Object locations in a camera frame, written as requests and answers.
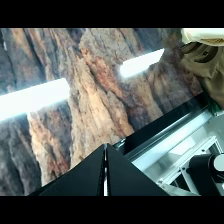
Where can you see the cream T-shirt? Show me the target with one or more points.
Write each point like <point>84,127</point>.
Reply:
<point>203,35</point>

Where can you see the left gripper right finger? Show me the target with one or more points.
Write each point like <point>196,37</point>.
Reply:
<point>128,180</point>

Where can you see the brown garment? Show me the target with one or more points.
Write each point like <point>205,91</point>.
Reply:
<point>206,63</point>

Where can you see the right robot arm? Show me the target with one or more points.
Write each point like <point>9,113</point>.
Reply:
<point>206,173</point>

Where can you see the silver frame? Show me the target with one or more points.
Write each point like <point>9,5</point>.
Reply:
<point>173,143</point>

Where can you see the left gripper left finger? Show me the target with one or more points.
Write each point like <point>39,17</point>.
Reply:
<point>83,178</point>

